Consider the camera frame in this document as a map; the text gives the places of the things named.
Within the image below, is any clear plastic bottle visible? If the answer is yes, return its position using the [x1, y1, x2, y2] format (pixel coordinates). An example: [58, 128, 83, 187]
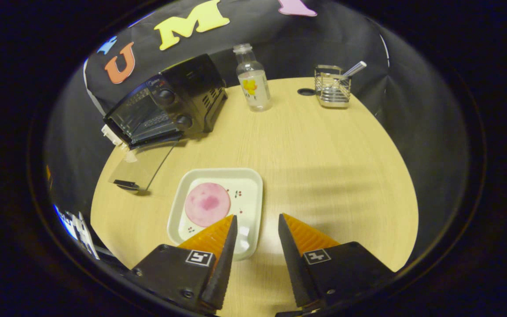
[233, 43, 272, 112]

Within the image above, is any metal spoon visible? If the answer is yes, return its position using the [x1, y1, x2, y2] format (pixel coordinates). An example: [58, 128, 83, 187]
[341, 61, 367, 80]

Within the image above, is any white blue object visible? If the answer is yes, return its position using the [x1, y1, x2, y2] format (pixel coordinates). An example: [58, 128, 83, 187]
[53, 205, 100, 259]

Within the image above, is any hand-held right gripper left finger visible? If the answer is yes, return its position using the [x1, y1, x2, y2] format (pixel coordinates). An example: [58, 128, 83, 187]
[130, 214, 238, 315]

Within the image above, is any black backdrop cloth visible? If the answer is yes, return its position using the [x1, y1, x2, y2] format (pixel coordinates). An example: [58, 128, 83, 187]
[42, 0, 472, 269]

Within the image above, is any metal wire cutlery holder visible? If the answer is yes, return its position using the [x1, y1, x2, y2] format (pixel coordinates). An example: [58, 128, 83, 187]
[314, 65, 352, 108]

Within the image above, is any black electric oven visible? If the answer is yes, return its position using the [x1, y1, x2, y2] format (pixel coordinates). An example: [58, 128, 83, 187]
[103, 54, 228, 194]

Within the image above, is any pink round food slice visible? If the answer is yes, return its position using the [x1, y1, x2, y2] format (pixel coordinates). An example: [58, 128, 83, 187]
[184, 182, 231, 228]

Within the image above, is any white square plate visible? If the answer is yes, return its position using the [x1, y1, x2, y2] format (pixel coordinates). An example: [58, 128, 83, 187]
[167, 168, 264, 260]

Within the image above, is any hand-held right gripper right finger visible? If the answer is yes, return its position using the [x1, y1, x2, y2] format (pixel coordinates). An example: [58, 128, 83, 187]
[279, 213, 397, 314]

